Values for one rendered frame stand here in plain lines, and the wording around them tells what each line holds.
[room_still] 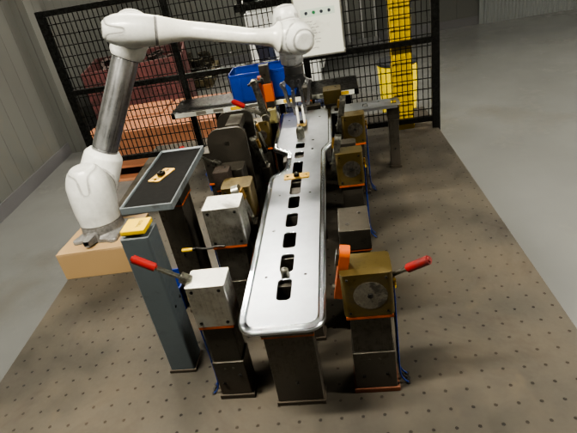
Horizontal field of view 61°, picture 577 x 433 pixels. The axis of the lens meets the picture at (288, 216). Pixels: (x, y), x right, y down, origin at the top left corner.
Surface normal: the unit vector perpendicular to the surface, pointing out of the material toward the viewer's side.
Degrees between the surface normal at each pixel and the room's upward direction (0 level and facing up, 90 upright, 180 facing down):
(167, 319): 90
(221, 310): 90
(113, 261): 90
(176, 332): 90
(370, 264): 0
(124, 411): 0
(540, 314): 0
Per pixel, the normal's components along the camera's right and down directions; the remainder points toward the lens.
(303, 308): -0.16, -0.85
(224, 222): -0.07, 0.51
